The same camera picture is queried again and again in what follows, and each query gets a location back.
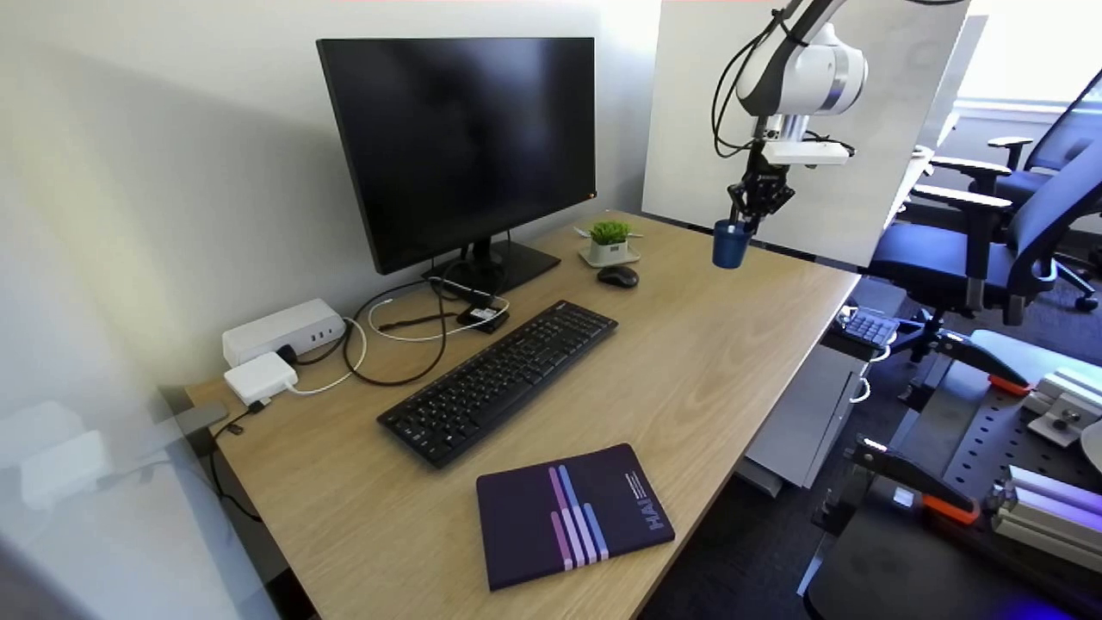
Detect orange black bar clamp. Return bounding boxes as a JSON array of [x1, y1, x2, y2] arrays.
[[935, 331, 1038, 402], [855, 440, 989, 531]]

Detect desk telephone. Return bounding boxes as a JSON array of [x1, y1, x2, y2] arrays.
[[832, 307, 928, 357]]

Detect white cable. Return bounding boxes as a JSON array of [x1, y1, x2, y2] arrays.
[[286, 312, 373, 399]]

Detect long aluminium extrusion stack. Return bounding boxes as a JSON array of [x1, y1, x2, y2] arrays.
[[991, 462, 1102, 579]]

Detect large white board panel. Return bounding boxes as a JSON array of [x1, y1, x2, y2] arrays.
[[637, 0, 976, 273]]

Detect white power hub box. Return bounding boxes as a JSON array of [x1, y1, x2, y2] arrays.
[[219, 296, 353, 368]]

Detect black perforated breadboard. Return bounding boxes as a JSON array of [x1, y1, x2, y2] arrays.
[[803, 376, 1102, 620]]

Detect black keyboard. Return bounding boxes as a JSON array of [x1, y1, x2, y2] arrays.
[[376, 296, 619, 471]]

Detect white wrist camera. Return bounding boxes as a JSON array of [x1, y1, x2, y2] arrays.
[[757, 134, 858, 173]]

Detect black computer mouse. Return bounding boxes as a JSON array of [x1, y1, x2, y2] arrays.
[[591, 260, 644, 291]]

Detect black looped cable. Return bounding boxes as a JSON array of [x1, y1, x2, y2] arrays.
[[342, 278, 457, 390]]

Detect blue plastic cup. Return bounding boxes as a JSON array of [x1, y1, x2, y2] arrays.
[[711, 215, 757, 273]]

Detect white square saucer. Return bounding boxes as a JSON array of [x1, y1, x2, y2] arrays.
[[576, 241, 642, 273]]

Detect short aluminium extrusion piece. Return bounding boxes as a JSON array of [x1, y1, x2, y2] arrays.
[[1022, 366, 1102, 452]]

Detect small black dongle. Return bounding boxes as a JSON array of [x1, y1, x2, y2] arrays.
[[457, 298, 513, 337]]

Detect black computer monitor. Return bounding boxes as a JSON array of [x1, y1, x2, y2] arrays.
[[312, 35, 601, 298]]

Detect small white adapter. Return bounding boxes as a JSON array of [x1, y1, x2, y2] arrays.
[[219, 346, 302, 405]]

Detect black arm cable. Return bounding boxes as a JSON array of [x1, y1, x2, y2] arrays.
[[706, 0, 807, 166]]

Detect dark purple striped notebook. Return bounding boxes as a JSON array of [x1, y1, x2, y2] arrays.
[[472, 440, 678, 592]]

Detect small green potted plant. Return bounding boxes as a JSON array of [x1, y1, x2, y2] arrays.
[[583, 215, 637, 268]]

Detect blue office chair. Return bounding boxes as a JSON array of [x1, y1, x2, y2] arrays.
[[928, 64, 1102, 211], [867, 142, 1102, 327]]

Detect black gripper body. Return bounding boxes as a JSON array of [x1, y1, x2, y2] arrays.
[[729, 153, 798, 219]]

